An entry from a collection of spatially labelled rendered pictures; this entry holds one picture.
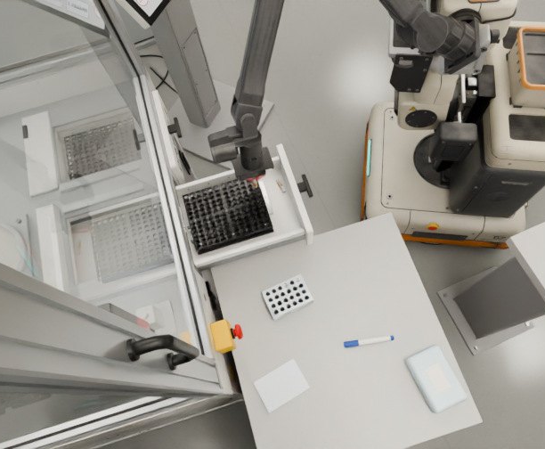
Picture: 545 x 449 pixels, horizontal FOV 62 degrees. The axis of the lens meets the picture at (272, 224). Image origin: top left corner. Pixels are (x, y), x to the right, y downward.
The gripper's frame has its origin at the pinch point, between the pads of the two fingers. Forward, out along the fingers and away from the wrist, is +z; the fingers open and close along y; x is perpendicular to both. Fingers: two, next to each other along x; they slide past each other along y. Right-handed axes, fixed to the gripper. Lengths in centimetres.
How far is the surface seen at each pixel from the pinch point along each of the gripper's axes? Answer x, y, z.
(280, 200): -3.5, 7.0, 10.8
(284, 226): -11.8, 5.5, 11.1
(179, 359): -49, -23, -40
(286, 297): -30.7, 0.3, 15.9
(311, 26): 139, 70, 86
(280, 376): -50, -7, 19
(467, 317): -44, 80, 87
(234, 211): -5.6, -7.4, 5.5
